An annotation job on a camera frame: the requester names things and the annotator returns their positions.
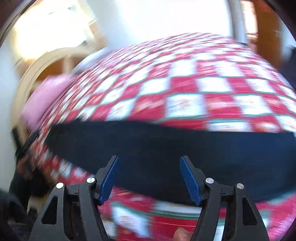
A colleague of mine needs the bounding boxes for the black pants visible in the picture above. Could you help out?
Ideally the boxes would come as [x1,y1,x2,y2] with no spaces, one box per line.
[45,120,296,204]

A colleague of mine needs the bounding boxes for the person's right hand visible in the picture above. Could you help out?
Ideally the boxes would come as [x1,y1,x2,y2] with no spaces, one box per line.
[173,227,192,241]

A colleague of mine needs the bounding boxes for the pink pillow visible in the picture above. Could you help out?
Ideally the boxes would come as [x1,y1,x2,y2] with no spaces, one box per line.
[22,75,72,130]

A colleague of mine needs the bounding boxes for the red checkered printed blanket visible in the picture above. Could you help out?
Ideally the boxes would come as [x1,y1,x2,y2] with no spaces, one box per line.
[22,32,296,241]

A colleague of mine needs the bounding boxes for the window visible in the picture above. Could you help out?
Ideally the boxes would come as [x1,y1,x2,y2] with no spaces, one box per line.
[14,0,102,61]

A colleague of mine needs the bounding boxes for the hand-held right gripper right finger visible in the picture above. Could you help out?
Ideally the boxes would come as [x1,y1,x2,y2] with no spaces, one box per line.
[180,156,270,241]

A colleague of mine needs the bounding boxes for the brown wooden door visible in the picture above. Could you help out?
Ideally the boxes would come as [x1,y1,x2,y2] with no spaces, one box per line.
[253,0,282,62]

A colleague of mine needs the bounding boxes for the cream wooden headboard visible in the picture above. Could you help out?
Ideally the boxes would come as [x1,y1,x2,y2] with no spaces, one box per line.
[11,43,110,137]

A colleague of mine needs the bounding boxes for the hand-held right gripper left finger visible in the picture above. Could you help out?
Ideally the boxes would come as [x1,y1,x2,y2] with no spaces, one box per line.
[29,156,121,241]

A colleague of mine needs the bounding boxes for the dark door frame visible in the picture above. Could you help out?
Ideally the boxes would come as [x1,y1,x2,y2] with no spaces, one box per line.
[228,0,249,44]

